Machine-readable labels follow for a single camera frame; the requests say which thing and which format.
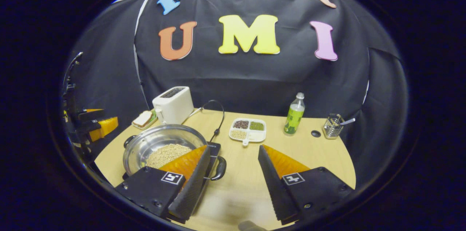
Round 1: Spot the green label drink bottle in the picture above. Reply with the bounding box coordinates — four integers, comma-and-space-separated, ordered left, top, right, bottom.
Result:
283, 92, 305, 136

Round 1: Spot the wire utensil holder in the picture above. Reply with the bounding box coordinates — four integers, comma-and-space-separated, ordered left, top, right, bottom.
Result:
323, 113, 345, 139

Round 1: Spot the steel pot with black handles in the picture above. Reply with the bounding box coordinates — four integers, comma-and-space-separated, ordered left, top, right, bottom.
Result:
122, 124, 227, 181

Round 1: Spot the plate with bread slice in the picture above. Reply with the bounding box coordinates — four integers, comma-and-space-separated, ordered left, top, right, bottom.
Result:
132, 110, 158, 130

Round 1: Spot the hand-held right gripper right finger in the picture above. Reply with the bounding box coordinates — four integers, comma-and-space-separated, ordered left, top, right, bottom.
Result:
258, 145, 354, 225

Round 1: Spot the black power cable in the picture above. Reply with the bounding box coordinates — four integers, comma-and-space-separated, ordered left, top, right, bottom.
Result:
198, 100, 225, 140

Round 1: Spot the white toaster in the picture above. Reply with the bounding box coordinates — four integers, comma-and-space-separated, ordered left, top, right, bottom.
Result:
152, 86, 194, 125

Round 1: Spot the pile of yellow soybeans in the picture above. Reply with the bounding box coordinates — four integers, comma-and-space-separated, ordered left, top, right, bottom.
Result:
146, 144, 192, 169

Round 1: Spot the white divided dish of beans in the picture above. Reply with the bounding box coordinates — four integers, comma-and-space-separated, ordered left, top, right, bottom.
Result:
229, 118, 267, 146

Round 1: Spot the black induction cooktop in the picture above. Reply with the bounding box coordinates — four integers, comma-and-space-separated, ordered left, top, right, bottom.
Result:
122, 141, 222, 188

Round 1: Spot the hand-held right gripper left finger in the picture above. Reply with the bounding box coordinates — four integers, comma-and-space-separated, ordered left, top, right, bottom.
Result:
114, 145, 212, 224

